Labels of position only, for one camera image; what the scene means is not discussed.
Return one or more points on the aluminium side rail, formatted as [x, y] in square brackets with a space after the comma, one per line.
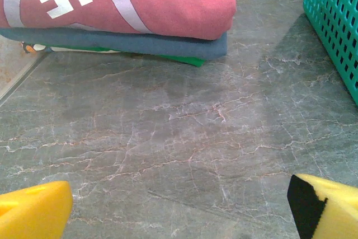
[16, 82]

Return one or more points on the red t-shirt with white print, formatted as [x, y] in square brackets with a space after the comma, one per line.
[173, 4]

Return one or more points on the blue t-shirt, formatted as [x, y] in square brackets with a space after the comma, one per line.
[140, 43]

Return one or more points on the teal plastic basket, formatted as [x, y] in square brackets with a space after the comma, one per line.
[332, 20]

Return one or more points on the white patterned t-shirt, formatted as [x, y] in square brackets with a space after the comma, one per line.
[30, 47]

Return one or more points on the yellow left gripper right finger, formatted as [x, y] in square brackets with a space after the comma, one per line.
[335, 213]

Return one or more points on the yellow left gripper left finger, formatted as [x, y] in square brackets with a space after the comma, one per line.
[33, 211]

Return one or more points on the green t-shirt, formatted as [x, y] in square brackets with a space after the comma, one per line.
[193, 61]

